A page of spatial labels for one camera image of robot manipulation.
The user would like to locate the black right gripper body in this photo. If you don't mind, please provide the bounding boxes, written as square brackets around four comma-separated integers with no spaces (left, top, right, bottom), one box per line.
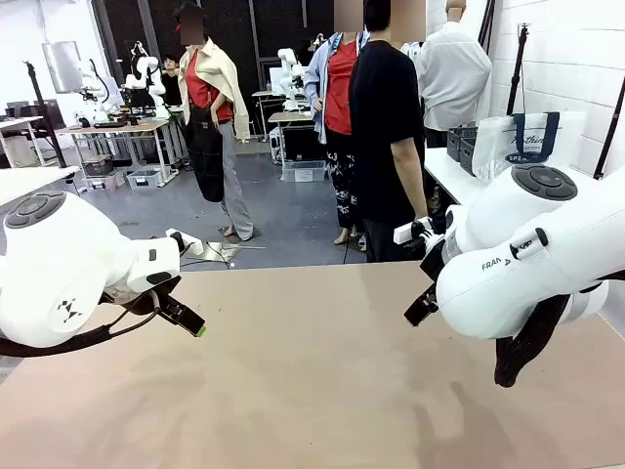
[418,234,448,294]

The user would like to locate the translucent bag with navy handles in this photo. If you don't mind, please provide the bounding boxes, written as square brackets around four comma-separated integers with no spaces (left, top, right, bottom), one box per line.
[472,110,587,182]

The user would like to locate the person's left forearm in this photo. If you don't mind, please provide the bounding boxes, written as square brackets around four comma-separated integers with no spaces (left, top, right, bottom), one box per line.
[390,138,430,216]

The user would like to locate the white side table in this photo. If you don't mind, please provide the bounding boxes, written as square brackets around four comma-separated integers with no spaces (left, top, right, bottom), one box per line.
[423,146,492,206]

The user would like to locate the gray plastic crate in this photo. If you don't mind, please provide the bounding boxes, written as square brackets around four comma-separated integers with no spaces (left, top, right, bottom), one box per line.
[458,137,482,178]
[446,125,479,162]

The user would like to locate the clear plastic storage box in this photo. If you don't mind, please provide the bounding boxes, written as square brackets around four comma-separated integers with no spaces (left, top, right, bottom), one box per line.
[280,159,327,184]
[125,167,164,191]

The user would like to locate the person in black t-shirt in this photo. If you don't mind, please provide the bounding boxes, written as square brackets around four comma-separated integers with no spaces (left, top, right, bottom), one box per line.
[349,0,432,264]

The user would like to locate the gray storage bin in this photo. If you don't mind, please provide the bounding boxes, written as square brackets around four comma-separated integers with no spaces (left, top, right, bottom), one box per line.
[79,153,115,178]

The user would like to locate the mannequin with white shirt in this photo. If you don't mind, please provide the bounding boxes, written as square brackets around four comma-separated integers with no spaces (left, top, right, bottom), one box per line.
[417,0,493,148]

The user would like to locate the mannequin with blue shirt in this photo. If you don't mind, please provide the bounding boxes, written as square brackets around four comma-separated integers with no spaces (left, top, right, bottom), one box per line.
[303,0,372,246]

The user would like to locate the wooden top work table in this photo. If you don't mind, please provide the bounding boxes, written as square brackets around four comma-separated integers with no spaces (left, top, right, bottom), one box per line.
[267,110,314,149]
[57,118,178,189]

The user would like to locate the black tripod stand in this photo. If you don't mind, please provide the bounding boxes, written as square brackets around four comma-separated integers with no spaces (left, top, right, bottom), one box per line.
[505,21,533,117]
[21,60,68,169]

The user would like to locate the black tripod leg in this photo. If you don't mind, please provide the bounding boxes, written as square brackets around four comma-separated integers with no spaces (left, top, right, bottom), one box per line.
[592,72,625,181]

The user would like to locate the seated person in black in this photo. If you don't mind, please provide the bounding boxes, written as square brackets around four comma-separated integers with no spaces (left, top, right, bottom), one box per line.
[159,55,185,107]

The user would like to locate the black stand poles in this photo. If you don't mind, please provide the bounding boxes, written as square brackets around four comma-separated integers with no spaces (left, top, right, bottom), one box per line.
[477,0,501,56]

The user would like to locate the mannequin with cream jacket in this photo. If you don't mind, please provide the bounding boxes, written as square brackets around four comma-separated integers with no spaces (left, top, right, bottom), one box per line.
[176,1,256,242]

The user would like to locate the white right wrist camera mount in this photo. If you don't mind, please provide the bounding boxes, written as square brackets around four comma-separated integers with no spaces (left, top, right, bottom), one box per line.
[393,216,438,246]

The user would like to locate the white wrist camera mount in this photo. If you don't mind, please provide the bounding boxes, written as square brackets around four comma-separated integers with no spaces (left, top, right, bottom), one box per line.
[393,216,438,246]
[165,228,205,259]

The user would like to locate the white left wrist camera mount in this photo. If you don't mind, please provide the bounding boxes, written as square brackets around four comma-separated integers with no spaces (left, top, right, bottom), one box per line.
[165,228,205,259]

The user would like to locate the metal mannequin base plate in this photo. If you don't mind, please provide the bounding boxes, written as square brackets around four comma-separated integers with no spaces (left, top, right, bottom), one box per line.
[200,238,268,264]

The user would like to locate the black right arm cable sleeve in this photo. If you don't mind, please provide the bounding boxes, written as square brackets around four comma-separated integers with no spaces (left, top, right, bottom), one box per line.
[492,277,625,389]

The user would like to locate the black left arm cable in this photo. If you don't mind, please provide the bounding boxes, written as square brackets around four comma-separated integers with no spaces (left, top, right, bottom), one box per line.
[0,291,163,359]

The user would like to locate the gray wall panel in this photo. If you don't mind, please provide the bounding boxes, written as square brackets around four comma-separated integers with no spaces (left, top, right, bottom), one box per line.
[41,40,85,95]

